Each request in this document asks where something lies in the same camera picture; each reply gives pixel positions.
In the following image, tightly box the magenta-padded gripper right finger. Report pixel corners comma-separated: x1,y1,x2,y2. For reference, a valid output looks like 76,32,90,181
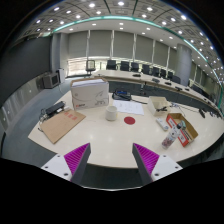
132,142,184,186

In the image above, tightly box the small white packet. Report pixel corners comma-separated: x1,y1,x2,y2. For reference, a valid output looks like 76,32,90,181
155,117,170,132

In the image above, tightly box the row of black office chairs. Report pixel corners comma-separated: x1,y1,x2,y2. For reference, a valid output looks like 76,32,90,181
105,59,183,84

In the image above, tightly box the white paper ream box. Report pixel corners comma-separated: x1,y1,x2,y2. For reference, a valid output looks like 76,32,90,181
69,77,110,111

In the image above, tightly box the white cup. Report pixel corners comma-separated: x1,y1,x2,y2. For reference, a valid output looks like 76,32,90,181
105,105,118,122

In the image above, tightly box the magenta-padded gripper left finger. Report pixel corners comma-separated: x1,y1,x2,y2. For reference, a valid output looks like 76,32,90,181
40,142,92,185

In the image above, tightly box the white printed paper sheet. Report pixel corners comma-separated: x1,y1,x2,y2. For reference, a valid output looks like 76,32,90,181
112,99,145,116

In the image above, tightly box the group of ceiling lights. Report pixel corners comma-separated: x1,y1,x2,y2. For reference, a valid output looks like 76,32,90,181
33,0,224,79

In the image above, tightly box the brown paper envelope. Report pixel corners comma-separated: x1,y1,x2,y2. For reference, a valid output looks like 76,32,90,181
39,109,87,145

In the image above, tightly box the black desk phone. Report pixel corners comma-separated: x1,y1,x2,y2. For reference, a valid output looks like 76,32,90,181
112,88,133,102

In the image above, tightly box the red-sided open cardboard box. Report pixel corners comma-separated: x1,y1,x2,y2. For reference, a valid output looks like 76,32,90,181
165,112,199,148

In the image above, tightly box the long curved conference table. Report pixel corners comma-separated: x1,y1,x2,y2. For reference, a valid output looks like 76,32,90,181
93,69,223,118

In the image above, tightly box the grey monitor on cart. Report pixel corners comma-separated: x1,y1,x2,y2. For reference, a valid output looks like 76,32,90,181
41,72,60,90

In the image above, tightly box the flat round red coaster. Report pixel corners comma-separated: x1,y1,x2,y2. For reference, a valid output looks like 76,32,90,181
123,116,137,126

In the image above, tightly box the black desktop device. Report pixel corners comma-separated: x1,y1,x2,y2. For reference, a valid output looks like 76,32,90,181
44,100,67,117

